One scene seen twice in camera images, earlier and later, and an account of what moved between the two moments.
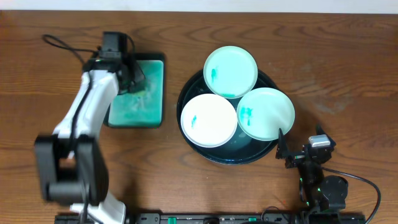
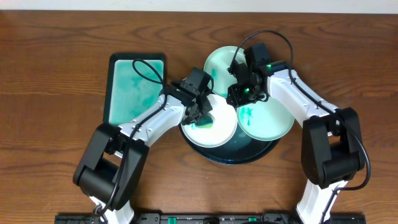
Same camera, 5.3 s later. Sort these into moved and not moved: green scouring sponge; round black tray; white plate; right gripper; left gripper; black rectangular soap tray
Moved: green scouring sponge; left gripper; right gripper
Not moved: round black tray; black rectangular soap tray; white plate
